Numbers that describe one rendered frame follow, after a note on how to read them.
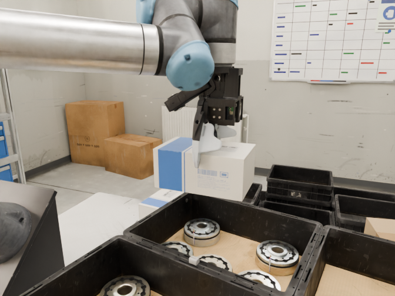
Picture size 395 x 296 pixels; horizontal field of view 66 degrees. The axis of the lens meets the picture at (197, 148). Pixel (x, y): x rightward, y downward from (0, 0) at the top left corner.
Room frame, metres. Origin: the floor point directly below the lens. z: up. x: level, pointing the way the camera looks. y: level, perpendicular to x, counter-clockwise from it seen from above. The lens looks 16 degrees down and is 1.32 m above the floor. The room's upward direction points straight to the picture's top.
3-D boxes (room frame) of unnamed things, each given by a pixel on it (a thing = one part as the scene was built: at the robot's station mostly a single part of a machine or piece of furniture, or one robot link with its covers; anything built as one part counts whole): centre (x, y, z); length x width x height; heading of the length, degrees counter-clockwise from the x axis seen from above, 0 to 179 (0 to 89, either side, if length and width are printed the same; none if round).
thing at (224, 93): (0.64, -0.05, 1.25); 0.09 x 0.08 x 0.12; 69
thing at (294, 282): (0.65, -0.07, 0.92); 0.40 x 0.30 x 0.02; 58
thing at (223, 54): (0.65, -0.04, 1.33); 0.08 x 0.08 x 0.05
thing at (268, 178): (1.89, -0.68, 0.37); 0.40 x 0.30 x 0.45; 69
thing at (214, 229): (0.77, -0.01, 0.86); 0.10 x 0.10 x 0.01
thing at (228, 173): (0.65, -0.02, 1.09); 0.20 x 0.12 x 0.09; 69
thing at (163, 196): (1.12, 0.13, 0.75); 0.20 x 0.12 x 0.09; 153
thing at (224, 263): (0.60, -0.03, 0.86); 0.10 x 0.10 x 0.01
